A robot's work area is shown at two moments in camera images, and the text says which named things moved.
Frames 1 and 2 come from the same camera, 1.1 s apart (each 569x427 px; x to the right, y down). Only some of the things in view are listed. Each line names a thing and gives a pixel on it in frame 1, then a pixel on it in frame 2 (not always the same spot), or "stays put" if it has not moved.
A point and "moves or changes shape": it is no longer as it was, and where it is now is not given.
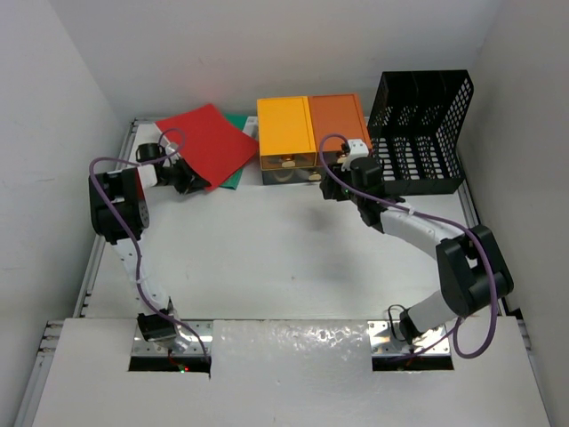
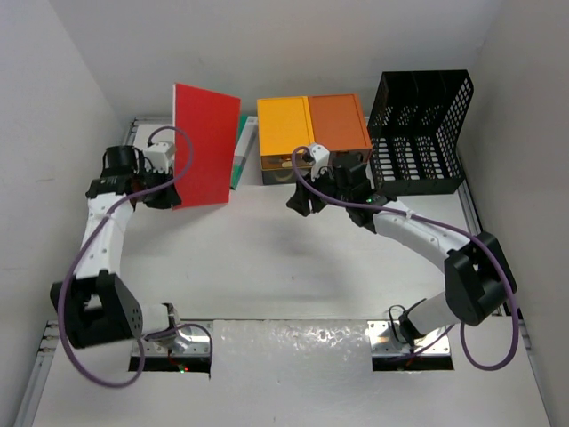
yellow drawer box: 285,132 stays put
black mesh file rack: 413,128 stays put
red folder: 209,143 moves or changes shape
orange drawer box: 336,119 stays put
